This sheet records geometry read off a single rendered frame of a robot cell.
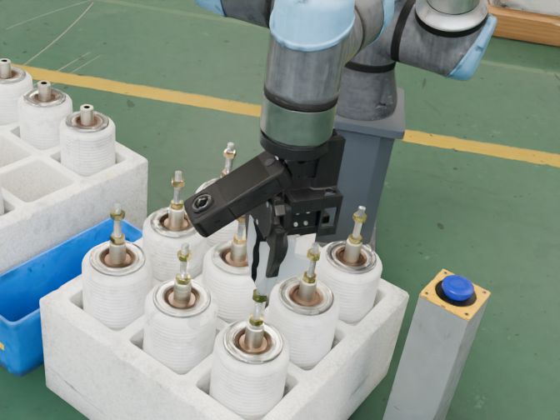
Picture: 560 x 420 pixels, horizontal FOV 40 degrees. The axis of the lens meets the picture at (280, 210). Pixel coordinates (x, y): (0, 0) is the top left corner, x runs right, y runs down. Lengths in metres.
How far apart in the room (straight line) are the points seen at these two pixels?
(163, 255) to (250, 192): 0.37
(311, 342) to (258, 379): 0.12
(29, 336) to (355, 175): 0.64
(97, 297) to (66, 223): 0.31
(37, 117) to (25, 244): 0.25
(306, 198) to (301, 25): 0.19
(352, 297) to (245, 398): 0.24
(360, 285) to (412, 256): 0.50
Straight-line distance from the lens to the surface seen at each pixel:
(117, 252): 1.05
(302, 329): 1.01
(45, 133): 1.46
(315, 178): 0.81
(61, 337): 1.13
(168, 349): 1.01
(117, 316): 1.08
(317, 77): 0.72
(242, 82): 2.16
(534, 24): 2.85
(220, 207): 0.78
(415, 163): 1.90
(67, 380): 1.19
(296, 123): 0.74
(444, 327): 1.00
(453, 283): 0.99
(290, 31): 0.71
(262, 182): 0.78
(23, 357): 1.24
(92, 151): 1.37
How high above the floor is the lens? 0.93
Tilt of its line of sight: 34 degrees down
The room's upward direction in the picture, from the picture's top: 8 degrees clockwise
